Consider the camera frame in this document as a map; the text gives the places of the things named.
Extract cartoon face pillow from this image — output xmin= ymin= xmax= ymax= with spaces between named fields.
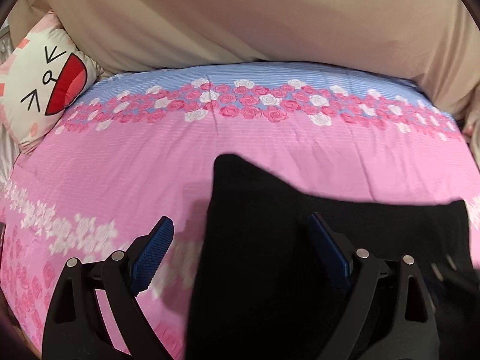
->
xmin=0 ymin=11 xmax=106 ymax=155

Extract pink rose-print quilt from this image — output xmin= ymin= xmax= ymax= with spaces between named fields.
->
xmin=0 ymin=62 xmax=480 ymax=360

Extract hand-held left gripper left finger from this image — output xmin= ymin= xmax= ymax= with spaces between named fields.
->
xmin=42 ymin=216 xmax=175 ymax=360

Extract pale floral cloth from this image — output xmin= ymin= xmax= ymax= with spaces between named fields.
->
xmin=462 ymin=118 xmax=480 ymax=147

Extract black pants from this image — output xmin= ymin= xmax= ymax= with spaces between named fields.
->
xmin=185 ymin=153 xmax=474 ymax=360

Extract white satin cloth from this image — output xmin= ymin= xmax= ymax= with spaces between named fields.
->
xmin=0 ymin=120 xmax=23 ymax=186

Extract beige bed sheet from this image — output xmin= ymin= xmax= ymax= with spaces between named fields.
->
xmin=7 ymin=0 xmax=480 ymax=119

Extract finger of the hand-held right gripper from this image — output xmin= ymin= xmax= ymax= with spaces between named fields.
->
xmin=429 ymin=257 xmax=480 ymax=289

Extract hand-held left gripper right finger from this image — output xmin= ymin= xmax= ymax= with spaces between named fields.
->
xmin=307 ymin=213 xmax=440 ymax=360

